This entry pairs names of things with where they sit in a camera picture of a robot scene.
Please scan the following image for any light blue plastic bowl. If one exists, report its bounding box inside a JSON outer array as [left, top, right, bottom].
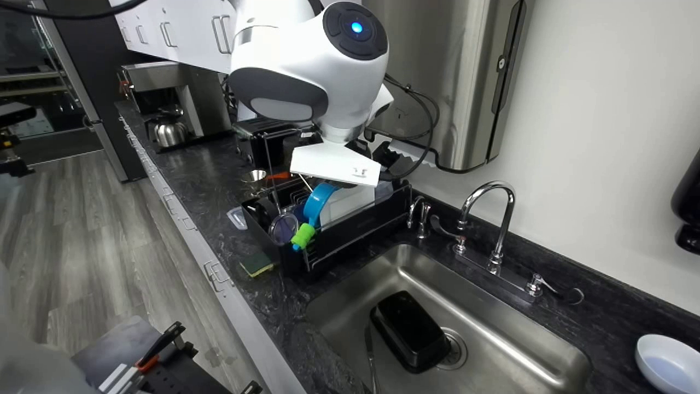
[[302, 181, 342, 227]]

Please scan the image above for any white rounded housing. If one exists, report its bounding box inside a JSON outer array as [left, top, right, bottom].
[[0, 291, 100, 394]]

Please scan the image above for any chrome sink sprayer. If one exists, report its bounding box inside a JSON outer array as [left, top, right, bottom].
[[404, 194, 434, 245]]

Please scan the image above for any bright green plastic item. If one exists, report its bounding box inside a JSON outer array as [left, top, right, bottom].
[[290, 220, 319, 254]]

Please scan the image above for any small white bowl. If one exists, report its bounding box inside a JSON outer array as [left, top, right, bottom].
[[632, 332, 700, 394]]

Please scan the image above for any stainless steel sink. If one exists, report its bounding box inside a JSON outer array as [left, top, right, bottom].
[[305, 241, 595, 394]]

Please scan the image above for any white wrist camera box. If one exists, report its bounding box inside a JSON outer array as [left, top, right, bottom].
[[290, 140, 385, 190]]

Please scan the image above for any red handled tool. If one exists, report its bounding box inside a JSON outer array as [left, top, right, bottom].
[[116, 319, 189, 394]]

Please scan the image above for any black dish rack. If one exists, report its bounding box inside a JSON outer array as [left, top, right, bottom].
[[236, 118, 416, 280]]

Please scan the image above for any black plastic container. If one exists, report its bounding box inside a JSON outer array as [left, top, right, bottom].
[[367, 289, 455, 376]]

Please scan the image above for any chrome faucet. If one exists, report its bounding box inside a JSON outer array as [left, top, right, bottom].
[[435, 179, 587, 309]]

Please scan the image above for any steel kettle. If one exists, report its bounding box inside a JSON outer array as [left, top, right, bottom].
[[145, 105, 194, 152]]

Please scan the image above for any white upper cabinet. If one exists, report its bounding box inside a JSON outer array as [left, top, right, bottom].
[[108, 0, 247, 77]]

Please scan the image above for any clear round lid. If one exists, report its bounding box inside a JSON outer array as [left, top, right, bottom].
[[269, 209, 302, 246]]

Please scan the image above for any steel countertop appliance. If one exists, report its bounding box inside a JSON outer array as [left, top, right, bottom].
[[119, 58, 236, 141]]

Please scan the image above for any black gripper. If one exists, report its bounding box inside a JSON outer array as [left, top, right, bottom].
[[367, 140, 411, 181]]

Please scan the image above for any steel paper towel dispenser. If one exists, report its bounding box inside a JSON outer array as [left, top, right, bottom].
[[362, 0, 531, 174]]

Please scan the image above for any clear plastic container lid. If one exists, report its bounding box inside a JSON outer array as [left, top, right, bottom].
[[225, 205, 251, 231]]

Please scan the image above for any yellow green sponge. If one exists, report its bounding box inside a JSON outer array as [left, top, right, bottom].
[[239, 245, 279, 283]]

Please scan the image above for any black wall soap dispenser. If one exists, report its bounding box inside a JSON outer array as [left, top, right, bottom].
[[670, 148, 700, 257]]

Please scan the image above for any white cutting board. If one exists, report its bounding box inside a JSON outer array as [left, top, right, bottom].
[[317, 184, 396, 229]]

